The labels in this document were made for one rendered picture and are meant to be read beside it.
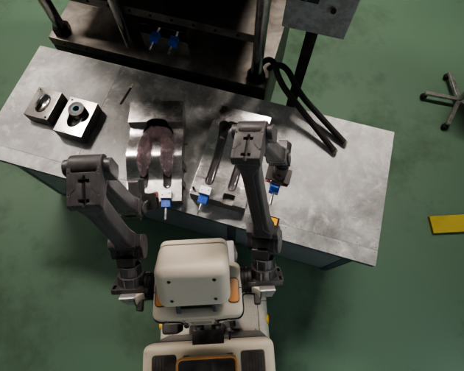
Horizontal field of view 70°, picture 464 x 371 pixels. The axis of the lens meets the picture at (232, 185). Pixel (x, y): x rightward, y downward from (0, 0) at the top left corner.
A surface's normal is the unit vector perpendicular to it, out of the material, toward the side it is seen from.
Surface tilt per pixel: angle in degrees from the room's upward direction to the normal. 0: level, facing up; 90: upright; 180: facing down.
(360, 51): 0
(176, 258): 42
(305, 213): 0
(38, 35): 0
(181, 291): 48
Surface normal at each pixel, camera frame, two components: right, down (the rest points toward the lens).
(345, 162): 0.00, -0.34
